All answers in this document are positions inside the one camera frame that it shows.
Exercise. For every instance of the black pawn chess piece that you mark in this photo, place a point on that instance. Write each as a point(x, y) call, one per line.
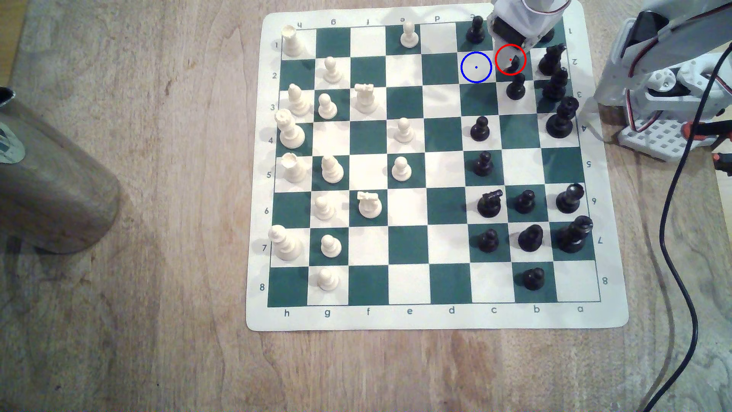
point(524, 203)
point(475, 32)
point(480, 131)
point(515, 66)
point(516, 88)
point(488, 242)
point(534, 280)
point(483, 166)

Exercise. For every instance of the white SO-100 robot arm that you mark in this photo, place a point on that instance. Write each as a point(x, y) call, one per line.
point(669, 37)

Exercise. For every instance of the black rook chess piece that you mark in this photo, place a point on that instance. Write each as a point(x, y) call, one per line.
point(547, 38)

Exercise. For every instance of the black knight chess piece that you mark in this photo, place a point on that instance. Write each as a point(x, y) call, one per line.
point(489, 205)
point(551, 62)

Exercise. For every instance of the black bishop chess piece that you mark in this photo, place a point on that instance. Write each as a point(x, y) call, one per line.
point(569, 200)
point(555, 87)
point(530, 239)

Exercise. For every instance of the black queen chess piece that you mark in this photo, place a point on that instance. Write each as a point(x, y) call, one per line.
point(561, 121)

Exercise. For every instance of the white pawn chess piece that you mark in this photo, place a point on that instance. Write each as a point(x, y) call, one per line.
point(330, 248)
point(401, 170)
point(328, 280)
point(409, 36)
point(327, 108)
point(331, 71)
point(324, 210)
point(404, 133)

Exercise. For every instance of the green and white chess mat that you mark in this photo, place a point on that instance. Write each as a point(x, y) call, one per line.
point(446, 171)

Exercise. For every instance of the white knight chess piece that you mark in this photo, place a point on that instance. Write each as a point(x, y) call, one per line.
point(370, 206)
point(366, 100)

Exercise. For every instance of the black king chess piece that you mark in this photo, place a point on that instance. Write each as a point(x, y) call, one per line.
point(573, 236)

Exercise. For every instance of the white rook chess piece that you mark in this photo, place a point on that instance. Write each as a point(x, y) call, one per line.
point(292, 43)
point(294, 169)

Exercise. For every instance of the white bishop chess piece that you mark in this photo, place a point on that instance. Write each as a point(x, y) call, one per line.
point(332, 170)
point(298, 103)

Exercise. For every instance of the white queen chess piece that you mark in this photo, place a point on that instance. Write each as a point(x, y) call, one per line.
point(290, 133)

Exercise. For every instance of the white king chess piece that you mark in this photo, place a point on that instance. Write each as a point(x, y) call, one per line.
point(285, 245)

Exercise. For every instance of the orange and black clamp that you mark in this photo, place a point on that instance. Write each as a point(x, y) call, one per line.
point(723, 161)
point(700, 129)

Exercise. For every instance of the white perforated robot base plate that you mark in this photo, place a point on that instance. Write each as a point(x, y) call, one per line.
point(657, 140)

